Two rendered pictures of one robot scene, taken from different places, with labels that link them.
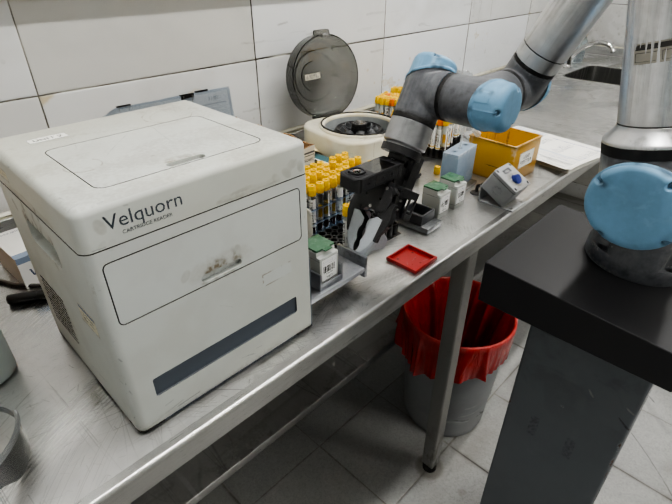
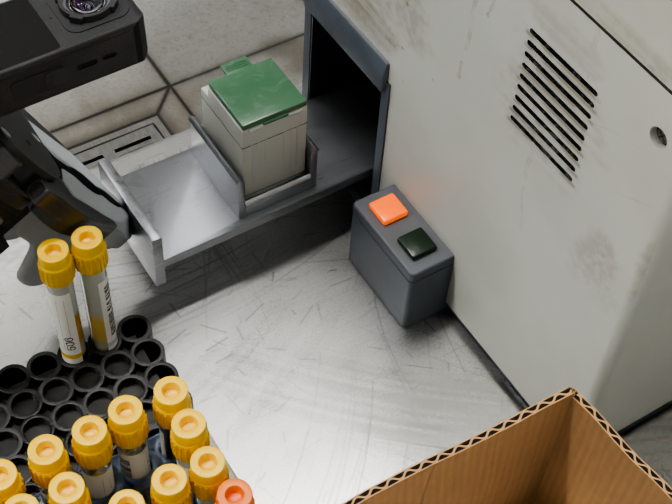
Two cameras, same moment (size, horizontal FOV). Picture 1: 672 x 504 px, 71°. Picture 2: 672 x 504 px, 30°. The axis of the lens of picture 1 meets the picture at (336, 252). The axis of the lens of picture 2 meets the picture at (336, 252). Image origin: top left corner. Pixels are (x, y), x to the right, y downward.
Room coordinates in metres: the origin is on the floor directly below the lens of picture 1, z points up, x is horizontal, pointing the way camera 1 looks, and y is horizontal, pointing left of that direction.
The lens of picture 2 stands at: (1.10, 0.16, 1.45)
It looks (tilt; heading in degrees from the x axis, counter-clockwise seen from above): 52 degrees down; 190
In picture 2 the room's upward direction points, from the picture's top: 4 degrees clockwise
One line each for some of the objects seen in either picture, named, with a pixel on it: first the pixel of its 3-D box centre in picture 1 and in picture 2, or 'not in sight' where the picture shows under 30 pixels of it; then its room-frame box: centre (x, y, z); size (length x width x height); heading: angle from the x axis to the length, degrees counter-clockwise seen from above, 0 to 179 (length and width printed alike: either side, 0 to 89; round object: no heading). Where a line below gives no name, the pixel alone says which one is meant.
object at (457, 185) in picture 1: (451, 190); not in sight; (0.99, -0.26, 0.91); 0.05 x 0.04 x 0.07; 46
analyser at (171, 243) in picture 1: (176, 241); (650, 13); (0.57, 0.22, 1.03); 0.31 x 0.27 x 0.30; 136
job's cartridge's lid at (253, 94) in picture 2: (318, 244); (254, 90); (0.64, 0.03, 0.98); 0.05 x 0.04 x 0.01; 46
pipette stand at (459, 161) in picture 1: (457, 167); not in sight; (1.08, -0.30, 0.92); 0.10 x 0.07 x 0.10; 142
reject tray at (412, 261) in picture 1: (411, 258); not in sight; (0.75, -0.14, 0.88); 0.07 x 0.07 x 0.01; 46
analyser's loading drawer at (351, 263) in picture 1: (309, 281); (287, 148); (0.62, 0.04, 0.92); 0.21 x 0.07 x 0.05; 136
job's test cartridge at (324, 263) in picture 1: (318, 262); (254, 132); (0.64, 0.03, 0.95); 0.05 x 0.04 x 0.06; 46
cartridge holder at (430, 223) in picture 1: (416, 216); not in sight; (0.89, -0.17, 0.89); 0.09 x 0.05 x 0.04; 48
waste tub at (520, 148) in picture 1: (502, 153); not in sight; (1.18, -0.43, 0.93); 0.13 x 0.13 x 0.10; 43
